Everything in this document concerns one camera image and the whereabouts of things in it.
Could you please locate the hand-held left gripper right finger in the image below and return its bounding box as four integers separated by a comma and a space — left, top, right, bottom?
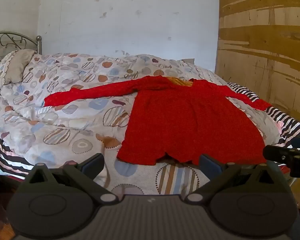
186, 154, 282, 203

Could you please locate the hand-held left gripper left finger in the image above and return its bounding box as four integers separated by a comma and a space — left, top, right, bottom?
23, 153, 119, 205

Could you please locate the red long-sleeved top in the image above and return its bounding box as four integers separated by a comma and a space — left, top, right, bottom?
44, 75, 273, 166

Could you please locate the patterned quilt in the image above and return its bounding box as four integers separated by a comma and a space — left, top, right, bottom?
0, 52, 282, 195

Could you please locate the black and white striped bedsheet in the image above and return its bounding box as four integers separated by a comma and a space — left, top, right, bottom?
0, 81, 300, 180

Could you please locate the beige pillow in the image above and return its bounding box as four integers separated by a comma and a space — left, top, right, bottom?
0, 49, 37, 94

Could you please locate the metal bed headboard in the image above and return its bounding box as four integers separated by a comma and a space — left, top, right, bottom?
0, 31, 43, 77

